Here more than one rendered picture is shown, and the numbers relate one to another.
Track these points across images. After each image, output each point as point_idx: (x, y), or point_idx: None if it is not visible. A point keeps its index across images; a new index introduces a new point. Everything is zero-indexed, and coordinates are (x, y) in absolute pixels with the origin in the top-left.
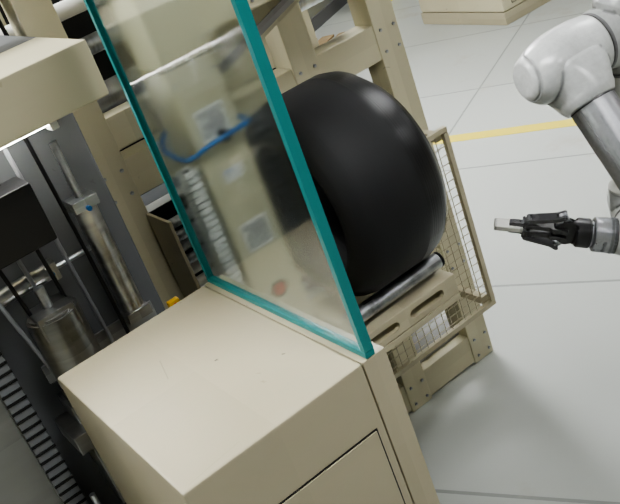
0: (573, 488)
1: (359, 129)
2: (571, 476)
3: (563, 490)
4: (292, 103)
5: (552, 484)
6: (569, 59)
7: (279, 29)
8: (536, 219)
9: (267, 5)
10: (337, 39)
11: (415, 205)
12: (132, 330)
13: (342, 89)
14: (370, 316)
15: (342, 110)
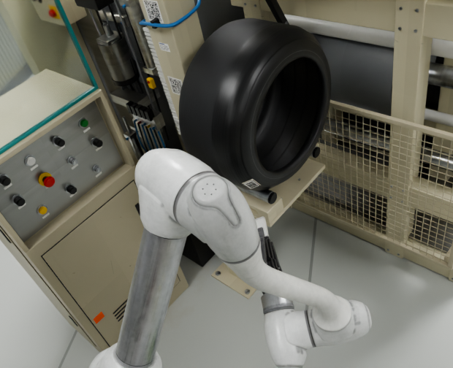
0: (313, 361)
1: (201, 87)
2: (324, 359)
3: (310, 355)
4: (215, 35)
5: (316, 347)
6: (142, 185)
7: None
8: None
9: None
10: None
11: (207, 157)
12: (155, 74)
13: (232, 53)
14: None
15: (210, 66)
